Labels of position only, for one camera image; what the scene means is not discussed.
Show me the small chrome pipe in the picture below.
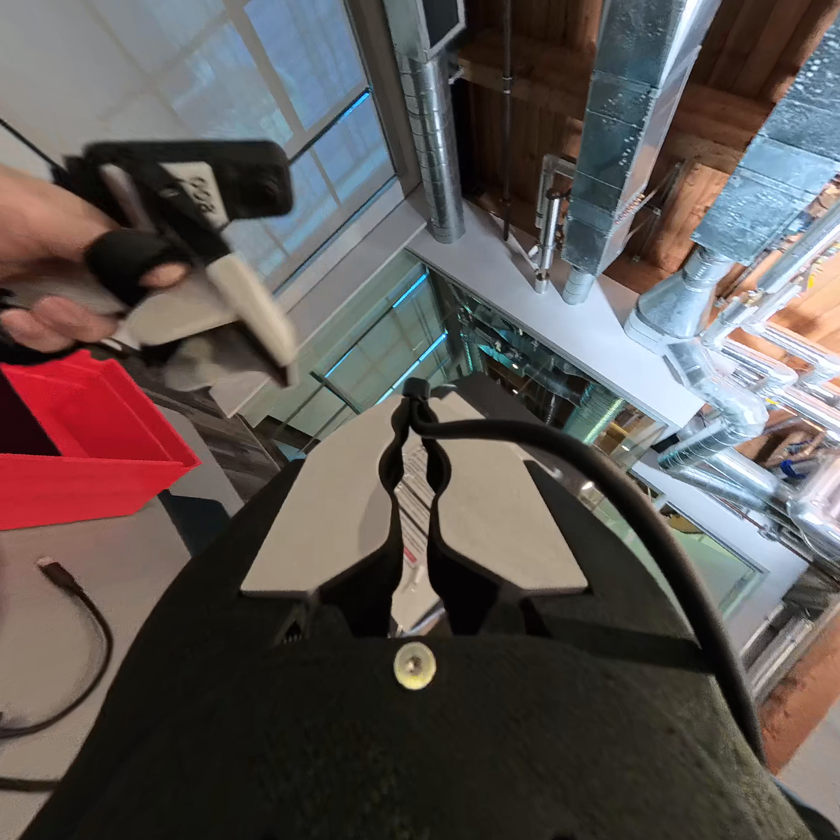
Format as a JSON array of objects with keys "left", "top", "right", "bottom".
[{"left": 533, "top": 155, "right": 578, "bottom": 294}]

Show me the paned window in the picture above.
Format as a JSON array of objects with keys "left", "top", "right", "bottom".
[{"left": 85, "top": 0, "right": 401, "bottom": 296}]

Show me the silver duct reducer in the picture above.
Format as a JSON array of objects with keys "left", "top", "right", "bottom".
[{"left": 625, "top": 249, "right": 732, "bottom": 352}]

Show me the glass door panel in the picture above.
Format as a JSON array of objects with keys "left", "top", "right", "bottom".
[{"left": 659, "top": 502, "right": 767, "bottom": 619}]

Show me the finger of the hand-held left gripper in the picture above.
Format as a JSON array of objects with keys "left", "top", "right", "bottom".
[
  {"left": 115, "top": 289, "right": 290, "bottom": 393},
  {"left": 209, "top": 255, "right": 299, "bottom": 389}
]

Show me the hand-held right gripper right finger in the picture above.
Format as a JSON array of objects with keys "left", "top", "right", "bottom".
[{"left": 420, "top": 392, "right": 590, "bottom": 636}]

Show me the red plastic bin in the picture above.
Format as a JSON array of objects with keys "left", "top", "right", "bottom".
[{"left": 0, "top": 349, "right": 202, "bottom": 531}]

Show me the person's left hand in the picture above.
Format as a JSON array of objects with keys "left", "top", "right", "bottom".
[{"left": 0, "top": 164, "right": 190, "bottom": 354}]

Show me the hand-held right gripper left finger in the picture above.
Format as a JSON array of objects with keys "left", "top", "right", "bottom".
[{"left": 239, "top": 394, "right": 404, "bottom": 636}]

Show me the black hub cable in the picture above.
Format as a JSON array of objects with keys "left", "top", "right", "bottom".
[{"left": 0, "top": 556, "right": 114, "bottom": 739}]

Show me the cluster of silver insulated pipes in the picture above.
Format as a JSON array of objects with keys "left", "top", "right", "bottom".
[{"left": 656, "top": 197, "right": 840, "bottom": 572}]

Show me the black usb-c cable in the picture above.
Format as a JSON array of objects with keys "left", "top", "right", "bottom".
[{"left": 402, "top": 378, "right": 769, "bottom": 765}]

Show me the round spiral metal duct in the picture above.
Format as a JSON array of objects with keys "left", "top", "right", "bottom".
[{"left": 400, "top": 46, "right": 468, "bottom": 245}]

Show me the thin black pipe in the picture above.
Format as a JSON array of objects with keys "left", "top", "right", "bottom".
[{"left": 500, "top": 0, "right": 514, "bottom": 242}]

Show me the foil-wrapped rectangular duct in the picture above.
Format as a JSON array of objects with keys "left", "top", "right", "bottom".
[
  {"left": 563, "top": 0, "right": 723, "bottom": 307},
  {"left": 692, "top": 13, "right": 840, "bottom": 266}
]

